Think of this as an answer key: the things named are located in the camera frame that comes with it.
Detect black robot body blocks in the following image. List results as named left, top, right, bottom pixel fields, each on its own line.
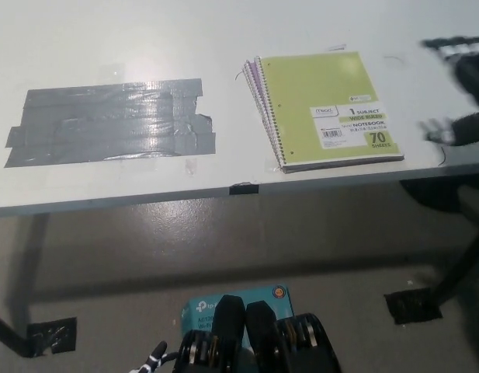
left=176, top=294, right=343, bottom=373

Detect purple spiral notebook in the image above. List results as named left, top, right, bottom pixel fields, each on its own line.
left=241, top=42, right=348, bottom=175

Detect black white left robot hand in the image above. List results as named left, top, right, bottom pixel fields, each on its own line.
left=128, top=340, right=182, bottom=373

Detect grey duct tape patch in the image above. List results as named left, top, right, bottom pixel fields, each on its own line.
left=4, top=78, right=217, bottom=169

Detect green Mead spiral notebook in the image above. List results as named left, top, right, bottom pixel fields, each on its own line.
left=255, top=50, right=405, bottom=174

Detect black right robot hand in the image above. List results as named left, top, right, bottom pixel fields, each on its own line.
left=417, top=35, right=479, bottom=148

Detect teal TP-Link box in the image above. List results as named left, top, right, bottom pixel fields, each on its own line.
left=180, top=284, right=296, bottom=349

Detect black floor tape patch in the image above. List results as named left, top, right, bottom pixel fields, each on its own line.
left=384, top=286, right=444, bottom=326
left=26, top=316, right=78, bottom=358

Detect small black tape strip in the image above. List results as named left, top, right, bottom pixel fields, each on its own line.
left=229, top=183, right=260, bottom=196

